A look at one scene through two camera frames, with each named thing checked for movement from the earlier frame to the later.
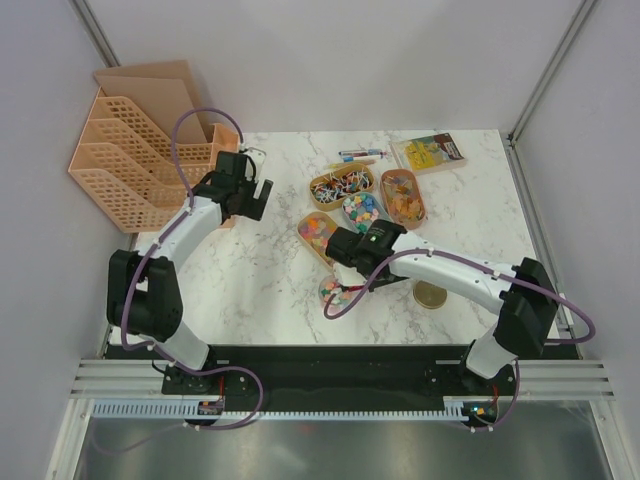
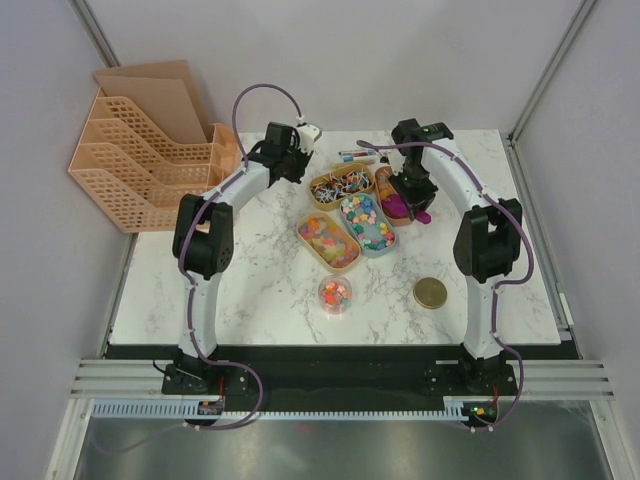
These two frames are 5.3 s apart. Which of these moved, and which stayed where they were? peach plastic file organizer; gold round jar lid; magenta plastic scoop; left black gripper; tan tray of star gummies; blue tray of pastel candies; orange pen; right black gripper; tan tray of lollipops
Moved: magenta plastic scoop; right black gripper; left black gripper
Stayed: blue tray of pastel candies; orange pen; tan tray of star gummies; peach plastic file organizer; gold round jar lid; tan tray of lollipops
